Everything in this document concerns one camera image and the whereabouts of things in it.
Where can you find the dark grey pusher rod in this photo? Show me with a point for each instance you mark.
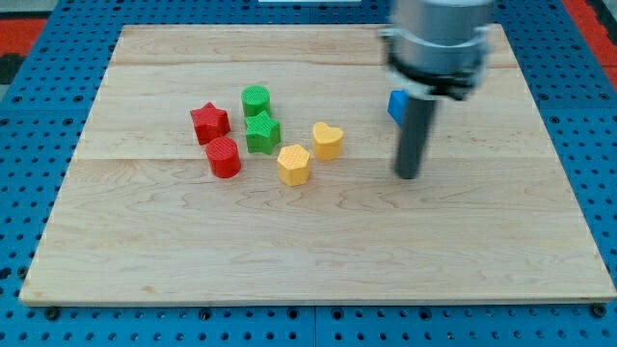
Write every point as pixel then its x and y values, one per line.
pixel 416 123

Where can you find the blue triangle block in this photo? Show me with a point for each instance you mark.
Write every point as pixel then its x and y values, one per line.
pixel 397 105

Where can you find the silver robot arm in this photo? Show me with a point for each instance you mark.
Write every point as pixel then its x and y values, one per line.
pixel 434 49

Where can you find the green star block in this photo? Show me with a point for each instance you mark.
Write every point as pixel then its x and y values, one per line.
pixel 262 133

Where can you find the red star block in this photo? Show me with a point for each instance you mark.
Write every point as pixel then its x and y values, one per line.
pixel 210 122

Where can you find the yellow heart block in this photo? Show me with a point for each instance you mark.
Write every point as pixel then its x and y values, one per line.
pixel 327 141

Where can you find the yellow hexagon block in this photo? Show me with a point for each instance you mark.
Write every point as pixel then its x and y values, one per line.
pixel 293 165

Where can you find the green cylinder block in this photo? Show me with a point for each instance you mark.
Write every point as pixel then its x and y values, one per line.
pixel 255 99

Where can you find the red cylinder block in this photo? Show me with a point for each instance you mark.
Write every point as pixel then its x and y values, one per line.
pixel 223 157

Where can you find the wooden board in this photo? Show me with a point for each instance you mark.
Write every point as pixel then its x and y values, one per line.
pixel 140 220

